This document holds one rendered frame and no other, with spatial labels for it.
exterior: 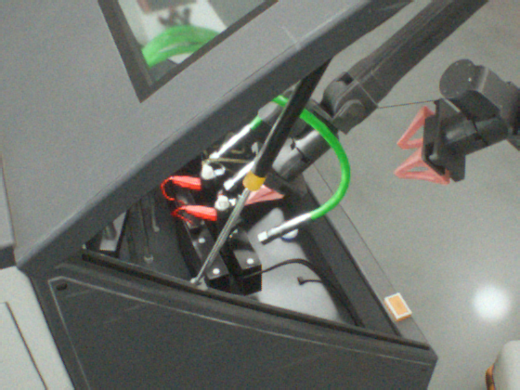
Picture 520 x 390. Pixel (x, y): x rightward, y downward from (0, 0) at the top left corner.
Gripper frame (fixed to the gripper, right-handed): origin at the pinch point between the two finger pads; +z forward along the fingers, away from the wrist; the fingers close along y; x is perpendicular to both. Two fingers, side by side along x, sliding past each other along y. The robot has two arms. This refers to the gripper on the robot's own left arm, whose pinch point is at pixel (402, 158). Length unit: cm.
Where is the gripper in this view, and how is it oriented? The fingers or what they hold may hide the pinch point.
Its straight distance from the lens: 103.2
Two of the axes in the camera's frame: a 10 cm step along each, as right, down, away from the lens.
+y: -2.0, 8.3, -5.2
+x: 7.3, 4.8, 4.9
